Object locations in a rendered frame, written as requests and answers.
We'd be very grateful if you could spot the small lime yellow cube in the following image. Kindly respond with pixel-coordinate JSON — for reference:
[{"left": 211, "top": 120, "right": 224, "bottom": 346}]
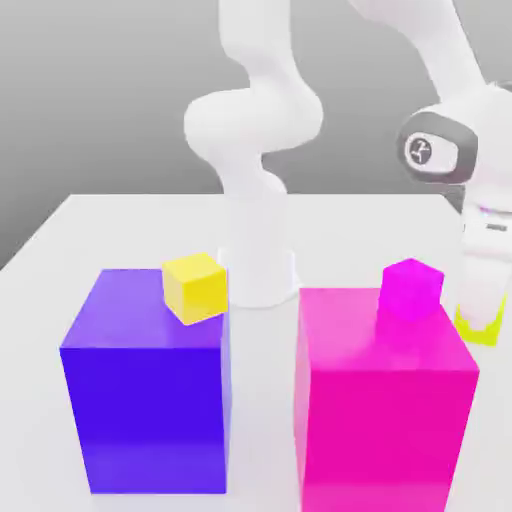
[{"left": 453, "top": 293, "right": 510, "bottom": 348}]

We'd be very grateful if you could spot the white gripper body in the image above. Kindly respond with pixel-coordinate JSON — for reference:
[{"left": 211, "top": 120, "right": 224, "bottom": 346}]
[{"left": 460, "top": 210, "right": 512, "bottom": 262}]

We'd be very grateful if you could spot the small magenta cube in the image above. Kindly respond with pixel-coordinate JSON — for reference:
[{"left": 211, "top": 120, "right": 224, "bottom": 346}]
[{"left": 377, "top": 257, "right": 446, "bottom": 322}]

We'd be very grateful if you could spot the large magenta box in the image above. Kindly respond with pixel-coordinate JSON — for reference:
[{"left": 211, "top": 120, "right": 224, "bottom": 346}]
[{"left": 293, "top": 286, "right": 481, "bottom": 512}]

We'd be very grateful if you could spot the large violet blue box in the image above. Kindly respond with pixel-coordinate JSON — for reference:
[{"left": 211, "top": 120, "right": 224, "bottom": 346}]
[{"left": 58, "top": 267, "right": 233, "bottom": 496}]

